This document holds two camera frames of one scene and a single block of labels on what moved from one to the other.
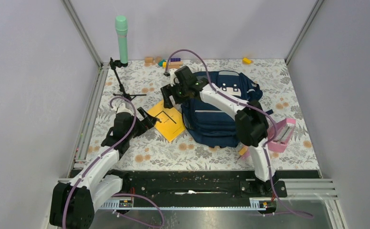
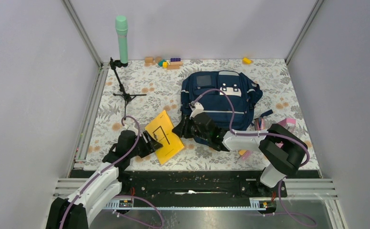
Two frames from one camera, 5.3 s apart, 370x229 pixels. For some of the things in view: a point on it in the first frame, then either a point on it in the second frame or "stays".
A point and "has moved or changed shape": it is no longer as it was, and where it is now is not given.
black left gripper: (146, 123) to (151, 146)
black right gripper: (168, 90) to (181, 129)
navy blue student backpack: (208, 125) stays
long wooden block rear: (176, 63) stays
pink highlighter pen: (244, 156) stays
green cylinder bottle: (121, 24) stays
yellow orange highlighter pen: (242, 150) stays
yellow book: (170, 126) has moved or changed shape
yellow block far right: (246, 61) stays
